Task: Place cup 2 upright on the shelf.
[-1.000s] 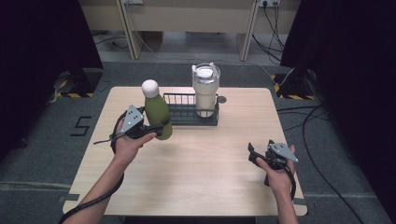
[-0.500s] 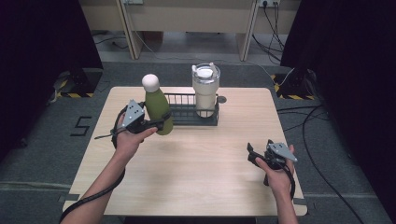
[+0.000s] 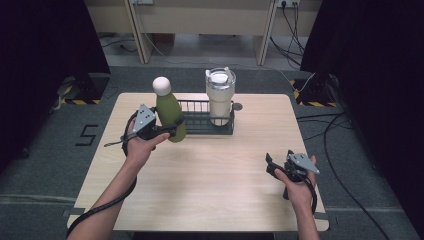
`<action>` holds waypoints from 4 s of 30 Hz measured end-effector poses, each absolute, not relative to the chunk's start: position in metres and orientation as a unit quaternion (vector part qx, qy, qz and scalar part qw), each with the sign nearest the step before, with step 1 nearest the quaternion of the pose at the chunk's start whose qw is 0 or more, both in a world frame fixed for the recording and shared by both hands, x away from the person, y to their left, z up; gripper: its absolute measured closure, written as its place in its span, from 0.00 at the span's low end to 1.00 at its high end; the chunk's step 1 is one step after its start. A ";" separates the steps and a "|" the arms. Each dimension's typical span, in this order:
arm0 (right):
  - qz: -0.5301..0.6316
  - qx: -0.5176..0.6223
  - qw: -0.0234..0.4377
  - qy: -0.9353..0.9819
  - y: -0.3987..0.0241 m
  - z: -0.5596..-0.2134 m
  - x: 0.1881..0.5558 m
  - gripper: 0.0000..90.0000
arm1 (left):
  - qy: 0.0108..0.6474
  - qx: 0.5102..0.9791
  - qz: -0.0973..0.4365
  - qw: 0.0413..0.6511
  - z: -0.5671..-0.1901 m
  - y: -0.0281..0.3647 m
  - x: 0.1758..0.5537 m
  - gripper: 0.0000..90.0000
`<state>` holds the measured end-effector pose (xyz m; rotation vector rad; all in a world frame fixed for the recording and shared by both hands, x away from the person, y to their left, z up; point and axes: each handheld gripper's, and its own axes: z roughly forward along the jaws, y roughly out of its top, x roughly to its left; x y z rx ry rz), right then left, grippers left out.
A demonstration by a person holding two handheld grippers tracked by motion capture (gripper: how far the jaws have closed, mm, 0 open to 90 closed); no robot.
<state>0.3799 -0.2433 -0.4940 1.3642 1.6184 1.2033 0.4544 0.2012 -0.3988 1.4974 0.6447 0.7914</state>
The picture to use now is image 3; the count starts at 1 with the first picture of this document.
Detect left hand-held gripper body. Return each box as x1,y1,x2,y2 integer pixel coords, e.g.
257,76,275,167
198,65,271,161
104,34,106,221
127,103,172,141

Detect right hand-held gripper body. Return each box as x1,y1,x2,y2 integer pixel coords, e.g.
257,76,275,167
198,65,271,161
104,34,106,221
284,151,321,183

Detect green bottle with white cap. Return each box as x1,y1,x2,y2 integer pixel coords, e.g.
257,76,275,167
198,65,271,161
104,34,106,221
151,76,188,144

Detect dark wire rack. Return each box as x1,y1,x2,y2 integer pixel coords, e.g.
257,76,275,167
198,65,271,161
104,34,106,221
177,99,236,136

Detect clear jar with white lid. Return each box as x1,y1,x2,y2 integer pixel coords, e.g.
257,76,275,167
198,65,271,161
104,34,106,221
204,66,237,127

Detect person's right hand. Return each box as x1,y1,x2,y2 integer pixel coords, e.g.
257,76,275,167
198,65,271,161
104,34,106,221
274,154,319,208

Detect person's left hand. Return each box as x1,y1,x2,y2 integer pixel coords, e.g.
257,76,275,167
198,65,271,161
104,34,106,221
124,119,172,167

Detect stand base with striped tape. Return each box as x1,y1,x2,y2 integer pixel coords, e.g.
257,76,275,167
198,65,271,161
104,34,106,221
289,73,338,108
57,73,112,106

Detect beige desk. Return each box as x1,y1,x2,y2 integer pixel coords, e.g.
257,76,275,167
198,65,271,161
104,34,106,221
83,0,323,66

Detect black curtain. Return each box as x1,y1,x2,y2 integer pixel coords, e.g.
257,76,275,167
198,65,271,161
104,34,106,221
299,0,424,232
0,0,112,174

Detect right hand-held gripper black cable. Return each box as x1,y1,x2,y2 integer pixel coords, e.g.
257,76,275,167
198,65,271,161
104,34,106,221
301,174,319,215

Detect hand-held gripper black cable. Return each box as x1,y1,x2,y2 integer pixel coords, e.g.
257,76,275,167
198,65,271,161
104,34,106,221
65,109,140,240
301,174,319,215

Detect black floor cable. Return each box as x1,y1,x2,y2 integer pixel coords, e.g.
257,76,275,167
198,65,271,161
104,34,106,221
295,111,392,240

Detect white floor cable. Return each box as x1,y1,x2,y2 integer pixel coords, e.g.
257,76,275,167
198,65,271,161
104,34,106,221
142,31,316,95

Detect left hand-held gripper black cable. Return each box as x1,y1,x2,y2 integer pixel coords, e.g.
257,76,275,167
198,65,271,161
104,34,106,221
65,109,140,240

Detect black wall socket cables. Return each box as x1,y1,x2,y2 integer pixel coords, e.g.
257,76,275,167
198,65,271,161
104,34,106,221
269,1,307,68

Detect white wall socket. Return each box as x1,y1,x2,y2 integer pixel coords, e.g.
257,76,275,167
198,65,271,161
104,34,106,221
277,0,301,9

